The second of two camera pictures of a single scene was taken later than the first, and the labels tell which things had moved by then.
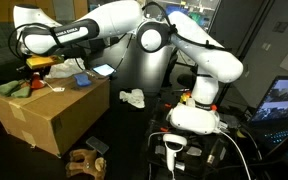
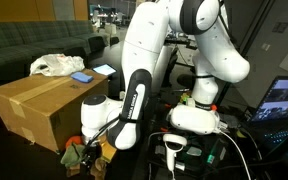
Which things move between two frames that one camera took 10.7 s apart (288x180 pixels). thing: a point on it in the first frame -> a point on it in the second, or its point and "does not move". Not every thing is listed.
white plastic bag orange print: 68,67 does not move
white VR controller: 174,143 does not move
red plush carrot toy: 36,82 -> 73,152
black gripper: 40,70 -> 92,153
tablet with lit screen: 104,69 does not move
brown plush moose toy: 86,161 does not move
